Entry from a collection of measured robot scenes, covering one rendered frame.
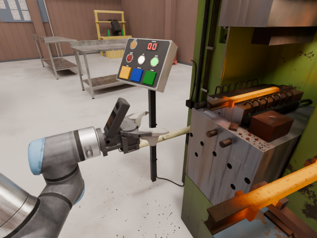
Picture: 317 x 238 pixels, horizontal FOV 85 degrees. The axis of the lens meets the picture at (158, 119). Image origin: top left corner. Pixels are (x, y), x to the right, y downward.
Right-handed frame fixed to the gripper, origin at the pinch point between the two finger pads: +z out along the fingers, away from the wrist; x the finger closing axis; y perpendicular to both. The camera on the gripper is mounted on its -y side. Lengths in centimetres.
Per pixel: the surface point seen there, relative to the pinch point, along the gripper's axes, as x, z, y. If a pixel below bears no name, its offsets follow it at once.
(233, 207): 33.6, -1.8, 1.7
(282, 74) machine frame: -8, 81, -4
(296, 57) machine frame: -4, 81, -13
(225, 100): 0.8, 29.6, -1.4
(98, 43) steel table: -363, 48, 9
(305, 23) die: 8, 54, -28
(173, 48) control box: -43, 32, -16
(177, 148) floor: -86, 70, 100
